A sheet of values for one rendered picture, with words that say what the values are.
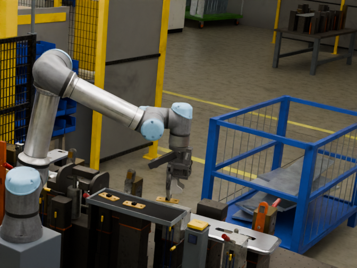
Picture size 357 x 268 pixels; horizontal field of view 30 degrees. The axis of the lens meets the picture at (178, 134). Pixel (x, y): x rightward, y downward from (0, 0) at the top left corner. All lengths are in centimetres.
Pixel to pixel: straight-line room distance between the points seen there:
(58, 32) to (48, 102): 336
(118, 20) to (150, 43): 55
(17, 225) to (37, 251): 12
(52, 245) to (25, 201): 21
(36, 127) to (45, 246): 42
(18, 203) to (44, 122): 30
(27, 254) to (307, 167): 248
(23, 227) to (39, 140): 31
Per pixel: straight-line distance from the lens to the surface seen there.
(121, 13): 586
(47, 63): 224
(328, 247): 526
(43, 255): 242
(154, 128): 221
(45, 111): 238
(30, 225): 238
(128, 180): 311
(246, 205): 498
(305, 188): 446
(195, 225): 244
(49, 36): 564
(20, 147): 303
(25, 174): 236
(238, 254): 259
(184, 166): 240
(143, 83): 629
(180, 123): 236
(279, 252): 340
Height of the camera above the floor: 216
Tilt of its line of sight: 17 degrees down
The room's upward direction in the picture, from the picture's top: 5 degrees clockwise
